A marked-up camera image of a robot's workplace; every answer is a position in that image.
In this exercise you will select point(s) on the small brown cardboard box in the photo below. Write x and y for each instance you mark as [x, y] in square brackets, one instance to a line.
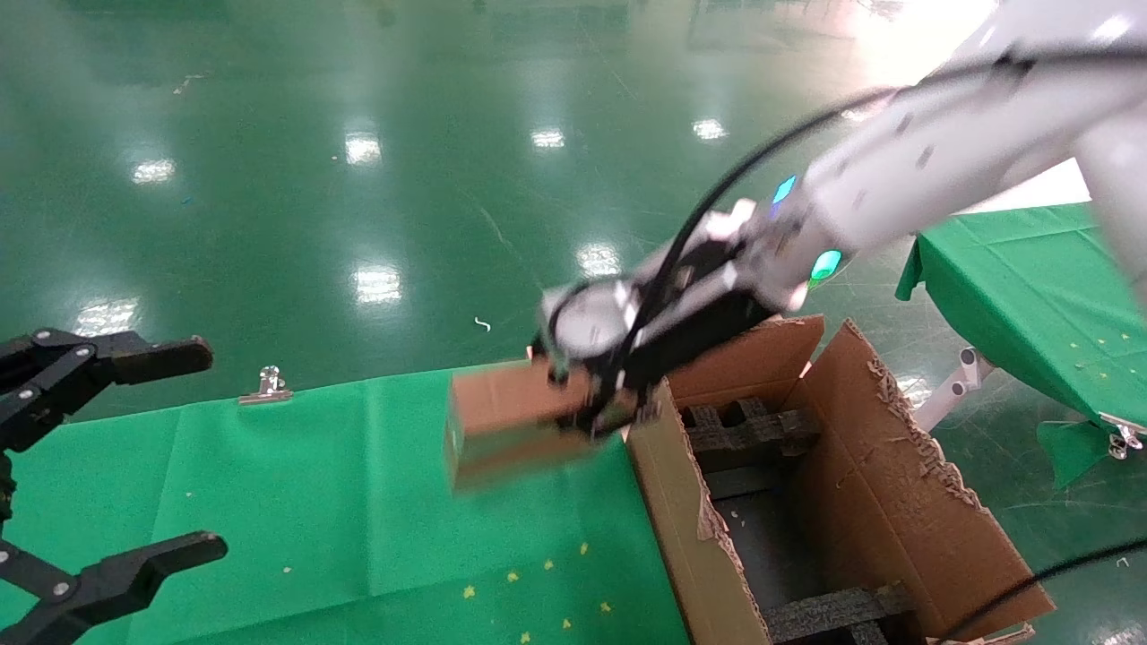
[511, 421]

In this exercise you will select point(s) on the silver metal binder clip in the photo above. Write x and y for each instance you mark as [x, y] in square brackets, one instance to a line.
[266, 387]
[1120, 439]

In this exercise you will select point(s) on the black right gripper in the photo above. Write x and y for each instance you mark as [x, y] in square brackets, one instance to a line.
[708, 309]

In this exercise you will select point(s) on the large open cardboard carton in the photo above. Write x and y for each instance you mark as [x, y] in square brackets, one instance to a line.
[896, 511]

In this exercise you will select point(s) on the black foam insert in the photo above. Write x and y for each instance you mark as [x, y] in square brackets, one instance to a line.
[838, 614]
[753, 430]

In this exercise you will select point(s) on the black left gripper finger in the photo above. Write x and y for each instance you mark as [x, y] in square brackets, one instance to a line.
[90, 358]
[134, 569]

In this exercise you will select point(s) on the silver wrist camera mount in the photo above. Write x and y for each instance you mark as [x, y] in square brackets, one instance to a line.
[591, 318]

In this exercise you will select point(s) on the white table leg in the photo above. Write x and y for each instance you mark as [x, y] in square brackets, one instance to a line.
[954, 387]

